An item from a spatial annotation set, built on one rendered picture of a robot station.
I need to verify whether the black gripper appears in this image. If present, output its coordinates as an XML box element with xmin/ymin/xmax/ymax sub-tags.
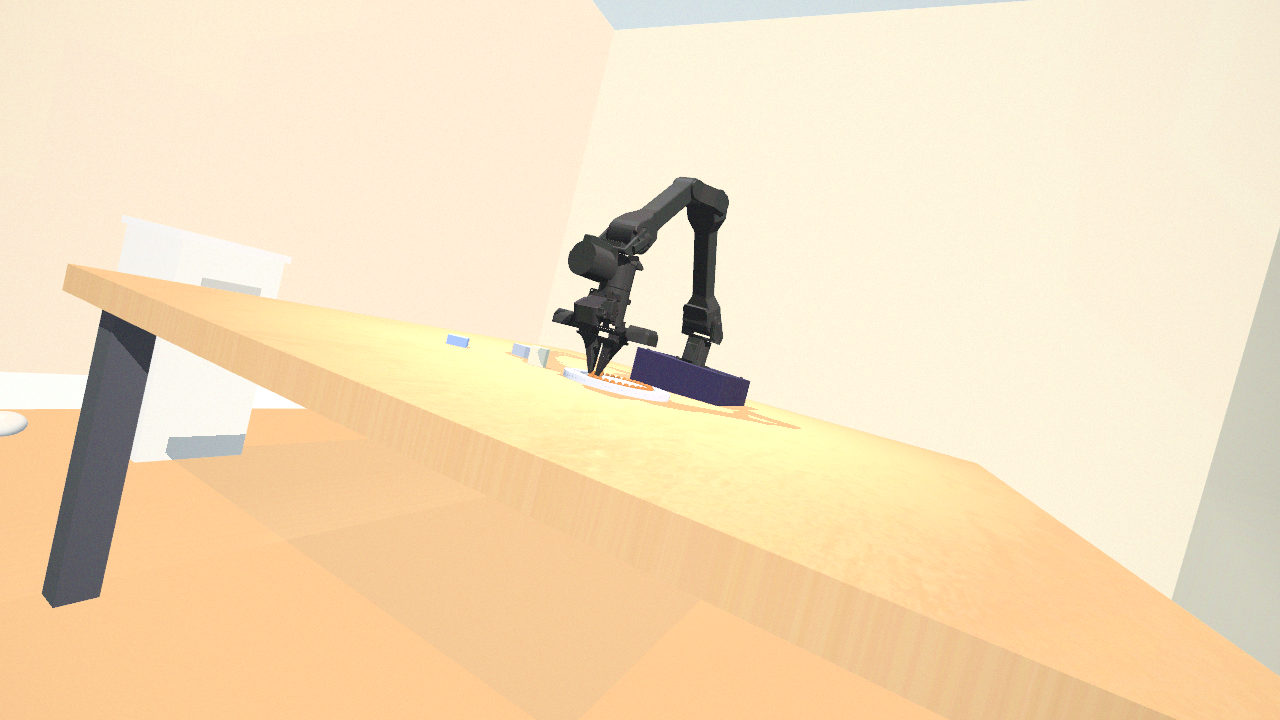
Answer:
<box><xmin>552</xmin><ymin>284</ymin><xmax>658</xmax><ymax>375</ymax></box>

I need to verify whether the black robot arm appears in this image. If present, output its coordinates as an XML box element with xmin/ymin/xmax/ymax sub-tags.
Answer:
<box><xmin>568</xmin><ymin>177</ymin><xmax>730</xmax><ymax>369</ymax></box>

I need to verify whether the white round board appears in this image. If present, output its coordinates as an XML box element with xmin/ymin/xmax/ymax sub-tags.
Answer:
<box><xmin>563</xmin><ymin>368</ymin><xmax>669</xmax><ymax>402</ymax></box>

